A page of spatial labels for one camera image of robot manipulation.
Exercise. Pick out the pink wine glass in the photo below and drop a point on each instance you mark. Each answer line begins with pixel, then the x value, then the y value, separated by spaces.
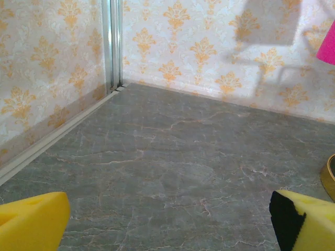
pixel 328 47

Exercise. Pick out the aluminium side rail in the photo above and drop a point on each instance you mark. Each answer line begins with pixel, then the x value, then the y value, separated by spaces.
pixel 52 138

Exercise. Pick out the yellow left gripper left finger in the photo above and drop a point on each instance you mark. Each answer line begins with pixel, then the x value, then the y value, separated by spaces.
pixel 31 222

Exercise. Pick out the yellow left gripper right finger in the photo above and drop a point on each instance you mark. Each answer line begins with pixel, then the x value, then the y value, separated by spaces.
pixel 314 225

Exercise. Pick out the aluminium frame post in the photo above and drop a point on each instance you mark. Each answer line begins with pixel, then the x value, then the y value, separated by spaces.
pixel 112 41

